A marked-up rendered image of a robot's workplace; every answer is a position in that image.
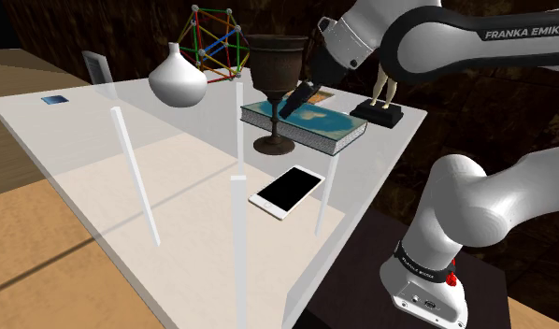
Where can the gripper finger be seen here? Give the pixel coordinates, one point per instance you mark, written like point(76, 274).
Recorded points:
point(315, 91)
point(292, 102)

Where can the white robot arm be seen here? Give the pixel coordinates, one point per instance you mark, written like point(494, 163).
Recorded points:
point(466, 45)

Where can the thick book with blue cover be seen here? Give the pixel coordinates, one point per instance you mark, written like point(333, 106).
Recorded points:
point(316, 125)

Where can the dark brown goblet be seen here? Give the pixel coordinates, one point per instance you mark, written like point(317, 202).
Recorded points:
point(276, 64)

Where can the pale figure on black base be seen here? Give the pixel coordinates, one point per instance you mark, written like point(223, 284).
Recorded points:
point(377, 114)

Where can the white phone with black screen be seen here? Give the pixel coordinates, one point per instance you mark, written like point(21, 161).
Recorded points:
point(286, 191)

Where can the colourful rod and ball polyhedron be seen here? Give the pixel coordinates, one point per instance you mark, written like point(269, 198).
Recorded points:
point(214, 48)

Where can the white round vase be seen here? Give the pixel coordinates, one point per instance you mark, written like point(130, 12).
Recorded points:
point(177, 82)

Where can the dark robot stand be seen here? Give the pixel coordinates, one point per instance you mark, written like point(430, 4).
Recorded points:
point(366, 273)

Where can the glass table with white legs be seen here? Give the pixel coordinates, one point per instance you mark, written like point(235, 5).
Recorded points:
point(79, 136)

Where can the small flat blue card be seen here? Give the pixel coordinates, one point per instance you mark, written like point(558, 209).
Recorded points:
point(55, 100)

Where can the grey standing picture frame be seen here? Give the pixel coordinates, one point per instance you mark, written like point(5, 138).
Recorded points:
point(97, 68)

